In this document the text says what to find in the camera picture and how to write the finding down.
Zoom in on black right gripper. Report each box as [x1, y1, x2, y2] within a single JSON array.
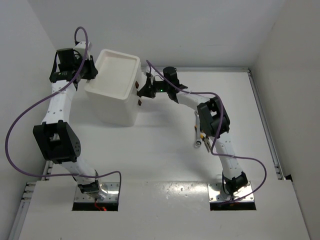
[[138, 76, 170, 99]]

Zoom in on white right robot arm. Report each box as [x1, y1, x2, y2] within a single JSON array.
[[137, 65, 248, 198]]

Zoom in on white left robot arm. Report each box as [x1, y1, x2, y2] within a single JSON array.
[[33, 41, 108, 201]]

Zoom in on white drawer cabinet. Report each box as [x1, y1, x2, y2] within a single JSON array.
[[84, 49, 143, 127]]

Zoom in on silver ratchet wrench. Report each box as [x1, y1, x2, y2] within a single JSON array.
[[194, 111, 202, 148]]

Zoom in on green yellow long-nose pliers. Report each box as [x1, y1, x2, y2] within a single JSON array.
[[202, 136, 211, 153]]

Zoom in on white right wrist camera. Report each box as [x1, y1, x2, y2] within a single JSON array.
[[144, 65, 154, 80]]

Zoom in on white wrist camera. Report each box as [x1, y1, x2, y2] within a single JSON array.
[[144, 65, 154, 80], [73, 41, 92, 59]]

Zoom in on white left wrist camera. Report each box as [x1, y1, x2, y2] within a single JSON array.
[[73, 41, 92, 59]]

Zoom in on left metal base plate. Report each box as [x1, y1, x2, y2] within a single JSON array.
[[74, 182, 119, 204]]

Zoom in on metal base plate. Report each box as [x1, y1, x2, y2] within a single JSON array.
[[207, 181, 255, 203], [74, 182, 119, 204]]

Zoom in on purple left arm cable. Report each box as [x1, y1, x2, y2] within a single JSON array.
[[4, 26, 122, 198]]

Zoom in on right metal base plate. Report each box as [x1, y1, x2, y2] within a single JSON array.
[[207, 181, 255, 203]]

